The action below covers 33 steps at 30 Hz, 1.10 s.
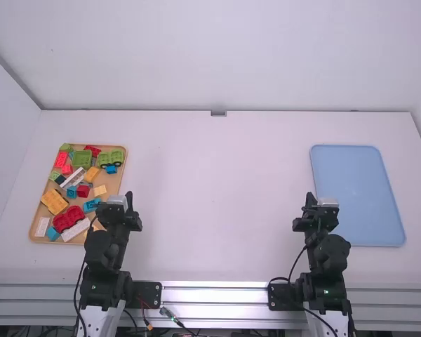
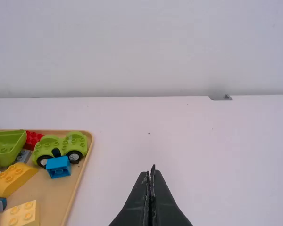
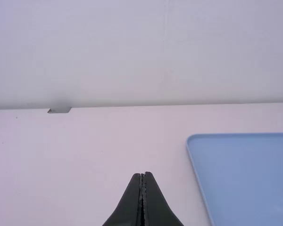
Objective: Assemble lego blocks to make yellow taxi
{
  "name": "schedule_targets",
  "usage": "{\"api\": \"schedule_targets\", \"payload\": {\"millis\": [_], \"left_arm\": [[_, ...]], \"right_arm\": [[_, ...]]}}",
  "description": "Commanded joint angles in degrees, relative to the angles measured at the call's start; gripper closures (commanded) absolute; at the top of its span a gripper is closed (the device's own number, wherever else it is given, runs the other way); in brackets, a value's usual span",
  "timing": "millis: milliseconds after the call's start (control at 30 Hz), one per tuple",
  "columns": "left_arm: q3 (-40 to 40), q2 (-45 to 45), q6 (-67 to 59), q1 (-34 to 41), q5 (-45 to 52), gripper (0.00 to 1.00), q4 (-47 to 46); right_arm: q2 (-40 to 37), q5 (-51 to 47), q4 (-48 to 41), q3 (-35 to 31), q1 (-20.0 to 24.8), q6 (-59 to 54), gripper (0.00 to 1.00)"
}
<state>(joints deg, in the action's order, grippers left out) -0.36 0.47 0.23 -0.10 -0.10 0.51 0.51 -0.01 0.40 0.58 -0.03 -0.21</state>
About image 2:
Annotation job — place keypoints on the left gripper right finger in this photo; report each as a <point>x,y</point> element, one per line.
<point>165,204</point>

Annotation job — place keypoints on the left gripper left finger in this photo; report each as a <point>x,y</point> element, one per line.
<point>136,202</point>

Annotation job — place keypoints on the tan tray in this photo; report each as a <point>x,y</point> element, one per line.
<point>54,195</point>

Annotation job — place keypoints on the blue toy brick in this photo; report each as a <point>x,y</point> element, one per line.
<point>59,166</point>

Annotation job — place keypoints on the green toy car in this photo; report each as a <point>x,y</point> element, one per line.
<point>49,143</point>

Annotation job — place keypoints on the red toy brick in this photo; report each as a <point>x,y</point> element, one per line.
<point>31,139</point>

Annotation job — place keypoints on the yellow curved toy brick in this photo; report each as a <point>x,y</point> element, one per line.
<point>11,181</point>

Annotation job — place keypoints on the green tub toy brick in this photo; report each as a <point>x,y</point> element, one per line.
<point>4,153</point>

